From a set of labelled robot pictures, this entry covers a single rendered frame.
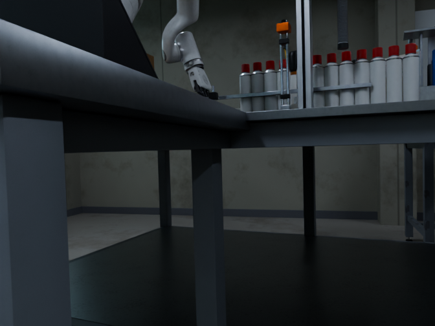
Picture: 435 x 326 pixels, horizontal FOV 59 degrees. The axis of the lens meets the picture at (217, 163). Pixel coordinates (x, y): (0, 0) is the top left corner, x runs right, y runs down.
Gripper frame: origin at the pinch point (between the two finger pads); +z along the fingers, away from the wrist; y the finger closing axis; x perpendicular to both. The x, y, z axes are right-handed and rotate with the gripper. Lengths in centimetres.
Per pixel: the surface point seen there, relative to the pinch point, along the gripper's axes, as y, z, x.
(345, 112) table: -65, 33, -54
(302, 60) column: -16.4, 6.0, -44.3
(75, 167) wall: 208, -59, 273
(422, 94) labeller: 3, 30, -75
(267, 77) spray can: -2.7, 2.2, -28.4
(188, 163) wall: 235, -14, 140
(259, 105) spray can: -2.5, 10.9, -21.5
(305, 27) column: -17, -4, -49
